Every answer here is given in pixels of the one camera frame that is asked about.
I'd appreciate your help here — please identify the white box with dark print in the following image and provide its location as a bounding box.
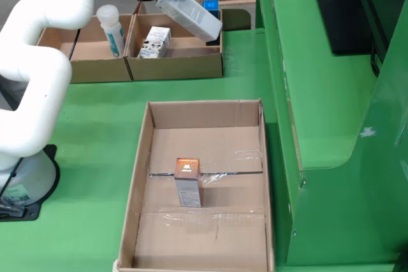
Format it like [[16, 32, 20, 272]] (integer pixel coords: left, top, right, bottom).
[[136, 25, 172, 59]]

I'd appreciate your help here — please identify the copper topped carton box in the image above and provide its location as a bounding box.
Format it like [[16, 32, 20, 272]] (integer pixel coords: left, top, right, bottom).
[[173, 157, 204, 208]]

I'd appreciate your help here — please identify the large shallow cardboard tray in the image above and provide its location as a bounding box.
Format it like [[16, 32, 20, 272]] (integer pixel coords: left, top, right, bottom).
[[113, 98, 275, 272]]

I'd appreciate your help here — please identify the tall white carton box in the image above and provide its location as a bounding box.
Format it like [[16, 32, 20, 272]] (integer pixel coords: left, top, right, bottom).
[[155, 0, 223, 43]]

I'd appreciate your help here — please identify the long black cable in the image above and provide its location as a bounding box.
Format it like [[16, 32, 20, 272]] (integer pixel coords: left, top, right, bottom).
[[0, 28, 80, 218]]

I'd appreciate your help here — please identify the dark blue carton box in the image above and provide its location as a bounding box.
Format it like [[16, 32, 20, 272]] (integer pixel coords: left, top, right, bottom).
[[202, 0, 221, 47]]

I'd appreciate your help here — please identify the green metal cabinet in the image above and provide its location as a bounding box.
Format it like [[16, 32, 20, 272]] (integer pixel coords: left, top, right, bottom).
[[254, 0, 408, 272]]

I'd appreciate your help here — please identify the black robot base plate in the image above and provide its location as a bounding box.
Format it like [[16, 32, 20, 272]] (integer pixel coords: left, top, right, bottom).
[[0, 143, 61, 222]]

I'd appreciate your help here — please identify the black cabinet cable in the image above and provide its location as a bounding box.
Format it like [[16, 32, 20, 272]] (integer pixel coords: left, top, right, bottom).
[[369, 42, 382, 77]]

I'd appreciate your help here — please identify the white plastic bottle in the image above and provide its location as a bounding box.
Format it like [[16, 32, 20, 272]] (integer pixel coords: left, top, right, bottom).
[[96, 4, 126, 59]]

